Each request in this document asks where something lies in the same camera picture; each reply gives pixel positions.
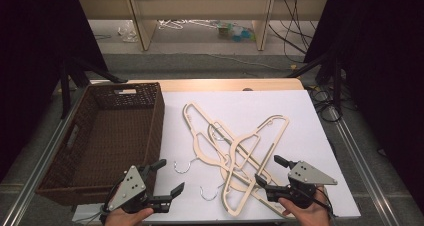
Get black curtain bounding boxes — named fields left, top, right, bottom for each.
left=303, top=0, right=424, bottom=215
left=0, top=0, right=109, bottom=182

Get black tripod stand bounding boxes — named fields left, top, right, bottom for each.
left=59, top=56, right=129, bottom=120
left=285, top=49, right=345, bottom=118

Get clear plastic bag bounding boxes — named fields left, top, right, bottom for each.
left=117, top=20, right=139, bottom=44

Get colourful plastic clips pile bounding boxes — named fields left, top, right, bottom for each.
left=217, top=21, right=257, bottom=44

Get beige wooden shelf unit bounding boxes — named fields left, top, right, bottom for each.
left=76, top=0, right=330, bottom=52

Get thin grey floor cable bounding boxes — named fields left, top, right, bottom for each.
left=199, top=52, right=292, bottom=73

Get white table mat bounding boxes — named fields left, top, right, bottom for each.
left=71, top=89, right=362, bottom=224

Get aluminium frame rail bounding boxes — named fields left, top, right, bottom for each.
left=328, top=106, right=403, bottom=226
left=0, top=87, right=88, bottom=226

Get person's right hand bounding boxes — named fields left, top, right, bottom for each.
left=278, top=185, right=332, bottom=226

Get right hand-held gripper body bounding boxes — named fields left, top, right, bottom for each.
left=265, top=160, right=338, bottom=210

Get brown wicker basket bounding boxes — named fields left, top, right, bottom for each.
left=34, top=82, right=166, bottom=207

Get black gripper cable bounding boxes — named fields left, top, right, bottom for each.
left=314, top=185, right=337, bottom=220

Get white wire hangers pile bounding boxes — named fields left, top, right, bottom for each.
left=157, top=18, right=218, bottom=31

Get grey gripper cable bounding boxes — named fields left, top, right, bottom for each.
left=73, top=210, right=108, bottom=225

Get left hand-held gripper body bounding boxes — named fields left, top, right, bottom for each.
left=99, top=164, right=174, bottom=217

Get hanging black cables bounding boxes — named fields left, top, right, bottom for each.
left=267, top=0, right=318, bottom=64

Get pile of beige hangers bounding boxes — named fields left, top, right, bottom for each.
left=199, top=120, right=294, bottom=219

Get coiled black floor cables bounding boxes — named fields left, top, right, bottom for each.
left=305, top=83, right=346, bottom=124

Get beige plastic clothes hanger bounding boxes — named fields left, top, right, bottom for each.
left=208, top=114, right=291, bottom=218
left=173, top=101, right=268, bottom=179

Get person's left hand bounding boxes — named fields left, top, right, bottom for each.
left=104, top=207, right=155, bottom=226

